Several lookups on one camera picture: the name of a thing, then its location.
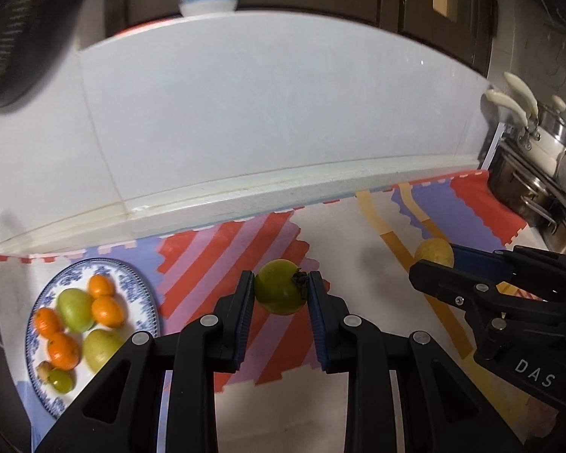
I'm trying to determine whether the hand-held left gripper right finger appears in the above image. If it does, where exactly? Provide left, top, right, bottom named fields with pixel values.
left=308, top=271, right=524, bottom=453

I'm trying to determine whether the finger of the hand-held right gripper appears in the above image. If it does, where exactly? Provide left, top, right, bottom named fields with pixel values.
left=452, top=244, right=566, bottom=300
left=409, top=259, right=566, bottom=364

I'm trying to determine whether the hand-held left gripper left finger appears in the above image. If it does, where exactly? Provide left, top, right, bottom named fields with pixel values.
left=35, top=271, right=255, bottom=453

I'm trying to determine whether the yellow fruit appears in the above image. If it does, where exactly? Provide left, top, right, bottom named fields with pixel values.
left=414, top=238, right=455, bottom=269

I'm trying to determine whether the green fruit with dark stem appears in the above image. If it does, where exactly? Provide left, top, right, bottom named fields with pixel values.
left=254, top=259, right=309, bottom=316

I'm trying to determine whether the blue and white patterned plate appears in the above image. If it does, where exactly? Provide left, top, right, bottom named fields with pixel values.
left=25, top=258, right=160, bottom=420

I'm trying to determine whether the orange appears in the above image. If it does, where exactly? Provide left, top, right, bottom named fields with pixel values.
left=33, top=308, right=63, bottom=336
left=89, top=275, right=115, bottom=299
left=91, top=296, right=125, bottom=328
left=47, top=331, right=81, bottom=371

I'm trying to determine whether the large green fruit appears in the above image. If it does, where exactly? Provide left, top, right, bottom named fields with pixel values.
left=57, top=288, right=96, bottom=333

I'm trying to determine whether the dark steel pot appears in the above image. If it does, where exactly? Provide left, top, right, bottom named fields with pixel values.
left=488, top=148, right=555, bottom=227

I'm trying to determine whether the colourful striped mat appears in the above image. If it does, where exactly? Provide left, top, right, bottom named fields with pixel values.
left=0, top=170, right=560, bottom=453

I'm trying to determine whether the large yellow-green pear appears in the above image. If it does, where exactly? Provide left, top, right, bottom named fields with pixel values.
left=83, top=329, right=126, bottom=373

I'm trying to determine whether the small green fruit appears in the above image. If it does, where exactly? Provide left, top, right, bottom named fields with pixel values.
left=48, top=369, right=75, bottom=394

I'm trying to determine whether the white pot with cream handle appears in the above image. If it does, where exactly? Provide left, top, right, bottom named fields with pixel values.
left=483, top=87, right=566, bottom=175

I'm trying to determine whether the steel pan with cream handle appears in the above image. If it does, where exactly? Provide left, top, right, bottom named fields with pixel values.
left=502, top=72, right=566, bottom=152

